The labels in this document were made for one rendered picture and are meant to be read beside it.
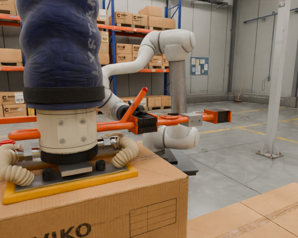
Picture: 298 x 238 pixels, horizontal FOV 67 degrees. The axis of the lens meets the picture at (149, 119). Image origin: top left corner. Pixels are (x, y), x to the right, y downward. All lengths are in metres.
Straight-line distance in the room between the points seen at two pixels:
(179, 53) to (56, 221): 1.06
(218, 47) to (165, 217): 12.18
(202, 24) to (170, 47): 10.75
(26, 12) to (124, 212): 0.57
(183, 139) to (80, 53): 0.98
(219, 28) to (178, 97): 11.49
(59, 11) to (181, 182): 0.56
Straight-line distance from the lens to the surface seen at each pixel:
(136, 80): 9.97
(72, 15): 0.63
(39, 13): 0.64
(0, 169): 0.65
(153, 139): 1.53
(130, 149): 0.69
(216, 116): 0.94
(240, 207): 1.59
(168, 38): 1.37
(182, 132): 1.44
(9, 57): 7.80
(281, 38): 4.24
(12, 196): 0.64
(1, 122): 0.98
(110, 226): 0.66
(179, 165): 1.55
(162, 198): 0.68
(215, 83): 12.57
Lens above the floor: 1.34
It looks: 11 degrees down
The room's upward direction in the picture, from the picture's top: straight up
